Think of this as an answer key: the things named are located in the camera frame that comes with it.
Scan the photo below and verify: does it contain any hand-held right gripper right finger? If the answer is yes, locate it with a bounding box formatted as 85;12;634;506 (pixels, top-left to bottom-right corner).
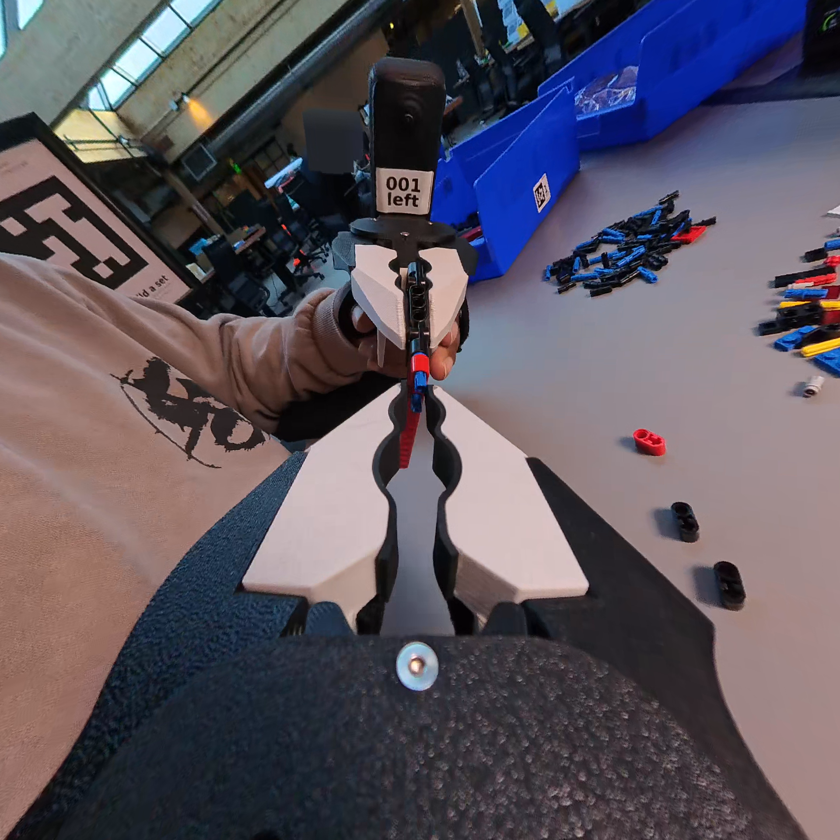
425;386;591;635

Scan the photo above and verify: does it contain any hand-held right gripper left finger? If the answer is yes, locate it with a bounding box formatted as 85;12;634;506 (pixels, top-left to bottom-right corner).
241;382;406;632

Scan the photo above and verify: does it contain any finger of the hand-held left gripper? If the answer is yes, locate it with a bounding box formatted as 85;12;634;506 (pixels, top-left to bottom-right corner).
350;243;412;352
419;247;471;350

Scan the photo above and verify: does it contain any black lego frame block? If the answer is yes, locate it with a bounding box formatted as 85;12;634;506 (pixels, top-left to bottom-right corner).
406;261;431;358

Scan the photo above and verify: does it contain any long red lego beam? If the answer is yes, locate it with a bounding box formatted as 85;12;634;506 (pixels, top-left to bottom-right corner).
397;353;431;470

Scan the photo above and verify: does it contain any person's left hand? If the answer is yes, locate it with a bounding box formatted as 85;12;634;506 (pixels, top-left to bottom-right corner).
350;303;462;383

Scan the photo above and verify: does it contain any black office chair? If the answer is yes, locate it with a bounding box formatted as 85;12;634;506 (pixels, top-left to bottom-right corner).
203;236;270;316

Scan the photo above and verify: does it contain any pile of black blue pegs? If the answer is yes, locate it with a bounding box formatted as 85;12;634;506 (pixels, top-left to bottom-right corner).
543;189;718;298

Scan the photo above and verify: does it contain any clear plastic bag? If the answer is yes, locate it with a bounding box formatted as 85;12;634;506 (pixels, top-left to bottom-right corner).
574;66;641;122

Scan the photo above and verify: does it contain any skylight window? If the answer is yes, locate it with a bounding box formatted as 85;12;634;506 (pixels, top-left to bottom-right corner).
84;0;227;112

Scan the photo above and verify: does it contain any white board black square pattern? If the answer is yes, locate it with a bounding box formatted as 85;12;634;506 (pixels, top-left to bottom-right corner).
0;113;201;304

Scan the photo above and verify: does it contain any pile of mixed coloured bricks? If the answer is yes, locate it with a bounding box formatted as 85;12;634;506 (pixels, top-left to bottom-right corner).
756;230;840;378

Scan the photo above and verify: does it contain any grey ventilation duct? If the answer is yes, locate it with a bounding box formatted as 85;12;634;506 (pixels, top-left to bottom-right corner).
217;0;408;155

